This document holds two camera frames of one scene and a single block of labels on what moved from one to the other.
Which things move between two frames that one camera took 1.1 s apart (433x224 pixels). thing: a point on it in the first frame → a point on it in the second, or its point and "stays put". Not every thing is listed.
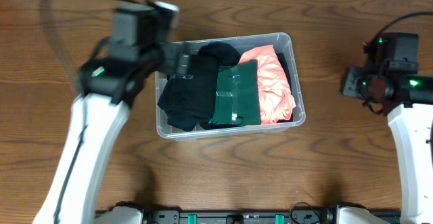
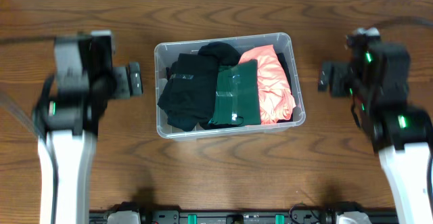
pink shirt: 277,97 stays put
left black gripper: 183,63 → 134,79
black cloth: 189,103 stays put
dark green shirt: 237,95 stays put
